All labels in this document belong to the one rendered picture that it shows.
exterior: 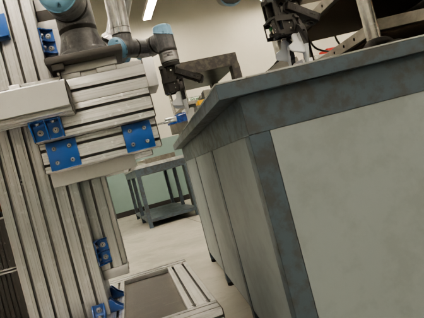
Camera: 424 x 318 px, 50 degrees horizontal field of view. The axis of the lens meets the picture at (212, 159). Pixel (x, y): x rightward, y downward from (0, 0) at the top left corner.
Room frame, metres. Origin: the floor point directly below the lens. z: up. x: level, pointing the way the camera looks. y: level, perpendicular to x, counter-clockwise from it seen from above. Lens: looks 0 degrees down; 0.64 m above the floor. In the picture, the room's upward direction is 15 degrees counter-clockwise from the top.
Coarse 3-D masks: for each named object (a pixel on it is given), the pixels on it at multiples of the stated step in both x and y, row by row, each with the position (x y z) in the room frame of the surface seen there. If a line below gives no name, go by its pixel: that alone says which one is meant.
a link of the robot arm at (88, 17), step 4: (88, 0) 1.40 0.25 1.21; (88, 4) 1.37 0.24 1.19; (88, 8) 1.37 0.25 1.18; (84, 12) 1.35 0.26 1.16; (88, 12) 1.38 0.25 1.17; (92, 12) 1.41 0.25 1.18; (80, 16) 1.34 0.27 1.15; (84, 16) 1.36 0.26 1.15; (88, 16) 1.38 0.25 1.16; (92, 16) 1.40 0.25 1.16; (56, 20) 1.38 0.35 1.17; (60, 20) 1.34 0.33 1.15; (72, 20) 1.34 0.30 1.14; (76, 20) 1.35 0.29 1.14; (80, 20) 1.36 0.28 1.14; (84, 20) 1.37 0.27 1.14; (88, 20) 1.38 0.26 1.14; (92, 20) 1.39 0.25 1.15; (60, 24) 1.37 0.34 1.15; (64, 24) 1.36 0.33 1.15; (68, 24) 1.35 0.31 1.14; (72, 24) 1.35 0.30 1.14; (60, 28) 1.37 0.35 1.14
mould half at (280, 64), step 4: (296, 56) 1.67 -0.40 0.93; (296, 60) 1.67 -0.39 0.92; (276, 64) 1.66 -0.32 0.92; (280, 64) 1.66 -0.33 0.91; (284, 64) 1.67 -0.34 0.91; (288, 64) 1.67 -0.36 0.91; (272, 68) 1.66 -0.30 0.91; (276, 68) 1.66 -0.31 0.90; (204, 92) 1.62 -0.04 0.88; (208, 92) 1.62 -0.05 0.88; (204, 96) 1.62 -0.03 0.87
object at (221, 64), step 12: (204, 60) 6.39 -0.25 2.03; (216, 60) 6.43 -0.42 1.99; (228, 60) 6.48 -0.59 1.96; (204, 72) 6.48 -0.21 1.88; (216, 72) 6.71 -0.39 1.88; (228, 72) 6.97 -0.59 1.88; (240, 72) 6.51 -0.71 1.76; (192, 84) 7.19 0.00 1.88; (204, 84) 7.48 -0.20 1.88; (168, 96) 7.39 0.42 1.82; (192, 204) 7.46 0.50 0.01
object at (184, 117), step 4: (192, 108) 1.75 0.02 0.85; (188, 112) 1.75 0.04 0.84; (192, 112) 1.75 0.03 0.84; (176, 116) 1.76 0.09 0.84; (180, 116) 1.76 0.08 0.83; (184, 116) 1.76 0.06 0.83; (188, 116) 1.75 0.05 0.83; (172, 120) 1.77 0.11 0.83; (176, 120) 1.77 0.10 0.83; (180, 120) 1.76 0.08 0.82; (184, 120) 1.76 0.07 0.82; (188, 120) 1.75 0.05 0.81
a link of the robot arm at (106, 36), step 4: (124, 0) 1.87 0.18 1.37; (128, 0) 1.88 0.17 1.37; (128, 4) 1.89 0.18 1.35; (128, 8) 1.90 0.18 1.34; (128, 12) 1.91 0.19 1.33; (128, 16) 1.92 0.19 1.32; (108, 20) 1.92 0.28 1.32; (108, 24) 1.92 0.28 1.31; (108, 28) 1.92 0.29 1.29; (108, 32) 1.93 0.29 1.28; (104, 36) 1.93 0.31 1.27; (108, 36) 1.92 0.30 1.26; (104, 40) 1.93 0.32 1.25; (108, 40) 1.92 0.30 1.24; (124, 60) 1.99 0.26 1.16; (128, 60) 2.01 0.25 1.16
